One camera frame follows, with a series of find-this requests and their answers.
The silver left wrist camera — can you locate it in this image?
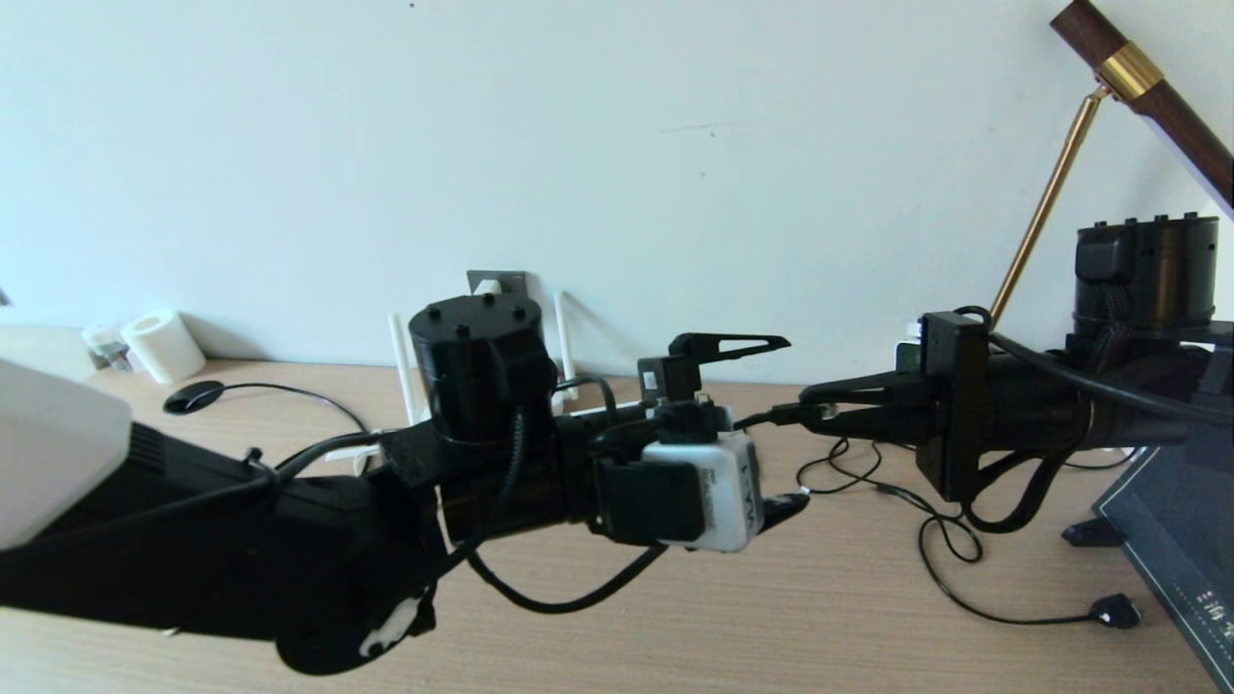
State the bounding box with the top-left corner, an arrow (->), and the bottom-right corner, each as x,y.
593,431 -> 765,553

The thin black lamp cord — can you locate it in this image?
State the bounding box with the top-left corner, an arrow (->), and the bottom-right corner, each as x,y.
1060,445 -> 1148,471

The white toilet paper roll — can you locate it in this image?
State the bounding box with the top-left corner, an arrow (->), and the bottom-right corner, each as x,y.
121,310 -> 206,385

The black usb cable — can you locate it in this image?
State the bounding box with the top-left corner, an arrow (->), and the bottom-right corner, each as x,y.
916,482 -> 1143,629

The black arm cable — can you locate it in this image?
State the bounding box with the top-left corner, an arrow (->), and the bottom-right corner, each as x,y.
950,305 -> 1234,536
0,376 -> 671,615

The small clear jar white lid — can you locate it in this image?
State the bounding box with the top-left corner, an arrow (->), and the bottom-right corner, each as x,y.
82,325 -> 131,373

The grey wall socket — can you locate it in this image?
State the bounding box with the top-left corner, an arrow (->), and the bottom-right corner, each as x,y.
468,271 -> 529,300

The black cable with silver tip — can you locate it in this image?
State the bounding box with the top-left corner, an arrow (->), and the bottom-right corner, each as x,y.
796,439 -> 984,565

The white router with four antennas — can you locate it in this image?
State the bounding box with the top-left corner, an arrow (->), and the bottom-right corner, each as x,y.
328,292 -> 647,475

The dark blue framed board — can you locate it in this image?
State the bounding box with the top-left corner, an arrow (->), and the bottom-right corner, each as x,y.
1092,443 -> 1234,693

